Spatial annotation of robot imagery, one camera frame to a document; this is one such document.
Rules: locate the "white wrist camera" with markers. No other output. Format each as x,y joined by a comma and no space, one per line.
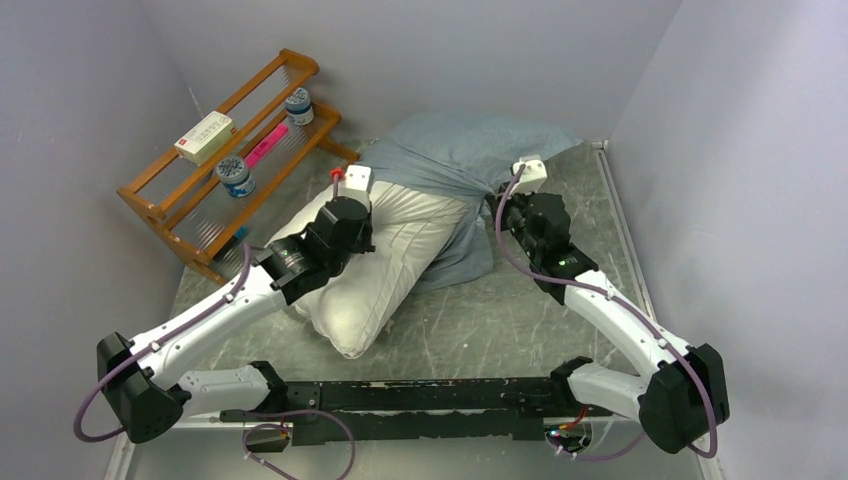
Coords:
530,173
354,182

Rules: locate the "wooden tiered shelf rack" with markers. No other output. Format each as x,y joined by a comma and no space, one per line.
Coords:
186,205

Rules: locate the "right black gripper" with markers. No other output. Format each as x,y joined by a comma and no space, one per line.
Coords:
512,199

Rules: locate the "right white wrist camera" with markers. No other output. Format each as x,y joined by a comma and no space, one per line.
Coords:
530,173

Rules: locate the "blue grey pillow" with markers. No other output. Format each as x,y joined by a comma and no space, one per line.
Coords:
466,156

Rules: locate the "near blue white jar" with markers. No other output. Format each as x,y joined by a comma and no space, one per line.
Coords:
234,174

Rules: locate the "blue white jar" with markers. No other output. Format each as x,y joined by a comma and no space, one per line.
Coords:
298,106
234,174

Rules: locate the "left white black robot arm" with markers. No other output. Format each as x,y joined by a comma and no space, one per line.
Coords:
150,381

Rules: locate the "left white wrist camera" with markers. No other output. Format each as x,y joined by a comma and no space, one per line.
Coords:
354,182

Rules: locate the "white cardboard box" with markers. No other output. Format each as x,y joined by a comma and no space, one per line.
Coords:
206,138

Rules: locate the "far blue white jar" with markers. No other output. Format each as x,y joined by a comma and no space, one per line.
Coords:
298,106

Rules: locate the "white pillow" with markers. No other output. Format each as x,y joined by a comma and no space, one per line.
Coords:
410,228

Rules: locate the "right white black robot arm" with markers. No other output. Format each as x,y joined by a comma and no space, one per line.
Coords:
678,392

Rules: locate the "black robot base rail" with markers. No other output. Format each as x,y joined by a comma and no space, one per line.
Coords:
520,408

